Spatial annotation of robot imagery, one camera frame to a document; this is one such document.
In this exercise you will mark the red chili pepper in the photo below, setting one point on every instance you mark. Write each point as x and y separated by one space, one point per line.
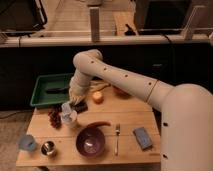
98 124

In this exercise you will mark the blue sponge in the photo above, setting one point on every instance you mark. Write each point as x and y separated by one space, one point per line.
143 138

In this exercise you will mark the black monitor left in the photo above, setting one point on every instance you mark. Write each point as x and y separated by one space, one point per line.
22 17

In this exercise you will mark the bunch of dark grapes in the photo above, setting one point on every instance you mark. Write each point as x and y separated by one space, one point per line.
55 118

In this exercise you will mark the silver fork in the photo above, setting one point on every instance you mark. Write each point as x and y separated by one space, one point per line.
117 131

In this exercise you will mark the brown wooden bowl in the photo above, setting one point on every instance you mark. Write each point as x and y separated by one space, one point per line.
120 92

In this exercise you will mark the white paper cup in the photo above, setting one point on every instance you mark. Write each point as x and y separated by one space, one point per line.
73 123

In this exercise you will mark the small steel cup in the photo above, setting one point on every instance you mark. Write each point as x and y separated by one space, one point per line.
48 149

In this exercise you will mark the black rectangular object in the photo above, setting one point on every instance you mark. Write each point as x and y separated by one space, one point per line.
81 107

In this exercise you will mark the blue-grey cloth towel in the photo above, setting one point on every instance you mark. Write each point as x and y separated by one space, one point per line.
66 111

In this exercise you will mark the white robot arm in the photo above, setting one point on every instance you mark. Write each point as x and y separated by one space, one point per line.
187 110

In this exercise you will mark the black monitor right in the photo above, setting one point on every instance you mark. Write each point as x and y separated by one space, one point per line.
153 17

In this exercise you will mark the green plastic tray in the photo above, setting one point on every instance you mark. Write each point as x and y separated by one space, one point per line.
41 99

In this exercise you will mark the grey vertical post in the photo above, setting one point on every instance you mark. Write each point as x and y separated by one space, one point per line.
94 24

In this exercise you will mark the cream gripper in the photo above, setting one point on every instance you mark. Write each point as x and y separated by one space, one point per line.
75 98

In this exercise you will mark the purple bowl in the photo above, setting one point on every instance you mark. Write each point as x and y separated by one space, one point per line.
90 142

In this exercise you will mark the black monitor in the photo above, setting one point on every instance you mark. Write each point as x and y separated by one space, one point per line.
22 17
153 17

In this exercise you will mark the blue plastic cup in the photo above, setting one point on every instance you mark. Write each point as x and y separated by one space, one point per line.
27 143

